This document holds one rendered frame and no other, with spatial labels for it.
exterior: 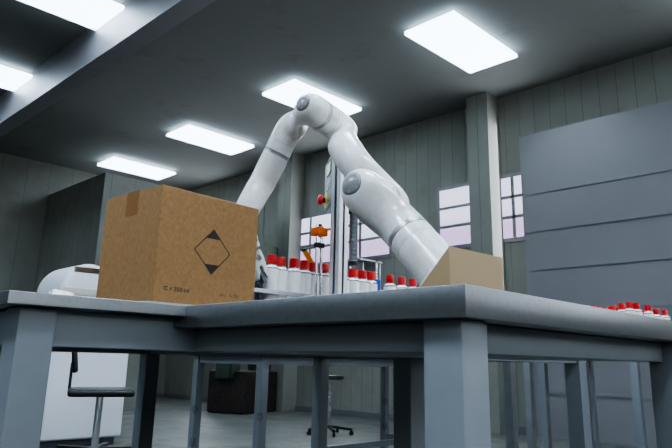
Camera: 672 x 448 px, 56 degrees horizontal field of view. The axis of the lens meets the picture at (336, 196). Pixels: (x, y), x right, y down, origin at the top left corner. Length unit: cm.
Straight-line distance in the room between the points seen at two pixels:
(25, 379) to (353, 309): 54
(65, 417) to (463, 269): 482
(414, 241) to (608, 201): 597
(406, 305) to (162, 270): 76
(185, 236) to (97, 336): 41
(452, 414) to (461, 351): 8
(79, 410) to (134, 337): 478
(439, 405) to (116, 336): 62
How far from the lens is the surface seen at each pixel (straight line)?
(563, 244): 760
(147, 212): 154
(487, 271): 157
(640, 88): 777
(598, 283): 740
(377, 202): 167
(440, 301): 82
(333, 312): 94
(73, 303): 114
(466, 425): 83
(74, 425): 600
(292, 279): 224
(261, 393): 363
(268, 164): 211
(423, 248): 158
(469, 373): 83
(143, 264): 151
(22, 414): 116
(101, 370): 605
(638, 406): 379
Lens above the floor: 73
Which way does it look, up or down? 15 degrees up
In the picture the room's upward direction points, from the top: 1 degrees clockwise
